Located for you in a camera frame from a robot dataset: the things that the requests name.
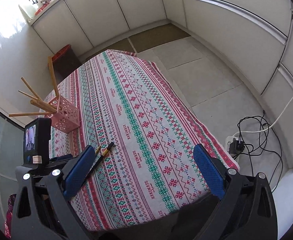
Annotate light wooden chopstick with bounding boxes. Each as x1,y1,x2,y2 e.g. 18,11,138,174
30,99,57,114

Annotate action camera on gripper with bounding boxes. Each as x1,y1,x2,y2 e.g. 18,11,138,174
23,118,52,166

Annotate white kitchen cabinets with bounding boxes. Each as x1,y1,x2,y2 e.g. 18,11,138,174
29,0,293,168

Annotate olive floor mat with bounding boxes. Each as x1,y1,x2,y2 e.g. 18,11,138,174
93,23,190,56

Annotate embroidered patterned tablecloth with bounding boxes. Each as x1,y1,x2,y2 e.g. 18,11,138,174
50,50,239,231

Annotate curved wooden chopstick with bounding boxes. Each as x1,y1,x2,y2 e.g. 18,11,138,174
18,90,38,100

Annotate bamboo chopstick pale tip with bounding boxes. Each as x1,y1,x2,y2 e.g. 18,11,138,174
21,77,42,100

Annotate white power strip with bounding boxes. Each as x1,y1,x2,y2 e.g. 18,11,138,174
224,136,240,157

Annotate red-rimmed brown trash bin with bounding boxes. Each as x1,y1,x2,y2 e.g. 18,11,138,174
52,44,82,81

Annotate pink perforated utensil holder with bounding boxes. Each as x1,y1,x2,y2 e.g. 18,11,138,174
49,95,80,133

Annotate white cable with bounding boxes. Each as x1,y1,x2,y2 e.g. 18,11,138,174
232,88,293,134

